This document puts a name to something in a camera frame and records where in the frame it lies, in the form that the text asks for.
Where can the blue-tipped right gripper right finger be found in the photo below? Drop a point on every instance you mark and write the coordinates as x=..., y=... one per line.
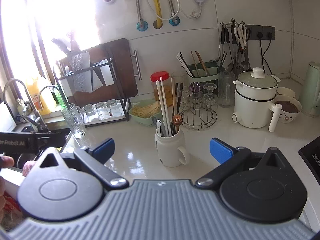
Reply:
x=231, y=160

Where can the person's left hand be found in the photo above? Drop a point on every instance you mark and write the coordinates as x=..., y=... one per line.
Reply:
x=6, y=162

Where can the black induction cooktop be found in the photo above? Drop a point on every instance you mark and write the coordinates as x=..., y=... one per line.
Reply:
x=310, y=153

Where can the metal spoon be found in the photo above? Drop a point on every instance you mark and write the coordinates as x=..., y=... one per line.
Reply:
x=177, y=120

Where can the red-lidded plastic jar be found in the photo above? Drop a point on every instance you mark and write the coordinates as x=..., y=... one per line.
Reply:
x=164, y=80

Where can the white bowl behind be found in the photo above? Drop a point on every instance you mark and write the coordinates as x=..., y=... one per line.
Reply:
x=286, y=91

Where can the green bowl of toothpicks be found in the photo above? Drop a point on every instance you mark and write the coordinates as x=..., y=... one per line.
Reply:
x=145, y=111

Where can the white chopstick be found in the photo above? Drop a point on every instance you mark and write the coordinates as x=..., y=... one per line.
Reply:
x=164, y=108

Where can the white ceramic mug holder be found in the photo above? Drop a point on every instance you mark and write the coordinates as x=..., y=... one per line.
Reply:
x=171, y=150

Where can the black metal dish rack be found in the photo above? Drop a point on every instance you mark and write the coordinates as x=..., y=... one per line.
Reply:
x=113, y=110

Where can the pale green kettle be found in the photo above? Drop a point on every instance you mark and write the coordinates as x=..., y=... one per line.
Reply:
x=309, y=96

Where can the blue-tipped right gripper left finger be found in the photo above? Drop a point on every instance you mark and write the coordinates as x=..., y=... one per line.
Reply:
x=93, y=160

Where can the black wall power strip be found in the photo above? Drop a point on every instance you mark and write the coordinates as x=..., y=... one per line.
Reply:
x=267, y=32

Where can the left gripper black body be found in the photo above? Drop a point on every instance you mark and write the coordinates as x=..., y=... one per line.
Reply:
x=29, y=142

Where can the green chopstick holder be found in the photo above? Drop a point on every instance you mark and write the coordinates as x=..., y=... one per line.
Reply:
x=201, y=76

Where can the wire glass drying rack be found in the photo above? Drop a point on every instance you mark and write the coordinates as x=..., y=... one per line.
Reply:
x=195, y=115

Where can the tall clear glass mug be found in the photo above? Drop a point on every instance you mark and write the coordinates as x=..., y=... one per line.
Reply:
x=226, y=89

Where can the white-handled scissors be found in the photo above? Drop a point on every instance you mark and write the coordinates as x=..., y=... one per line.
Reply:
x=242, y=35

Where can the white electric cooking pot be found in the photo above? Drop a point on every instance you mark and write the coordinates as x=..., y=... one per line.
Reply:
x=255, y=105

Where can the brown wooden cutting board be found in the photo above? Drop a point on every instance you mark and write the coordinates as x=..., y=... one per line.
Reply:
x=99, y=73

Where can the textured clear glass tumbler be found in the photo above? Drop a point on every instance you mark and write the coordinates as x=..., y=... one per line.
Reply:
x=74, y=118

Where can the patterned bowl with brown food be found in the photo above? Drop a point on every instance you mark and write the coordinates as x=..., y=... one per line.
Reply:
x=291, y=108

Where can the upside-down stemmed glass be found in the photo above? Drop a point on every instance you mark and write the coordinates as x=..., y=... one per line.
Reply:
x=210, y=98

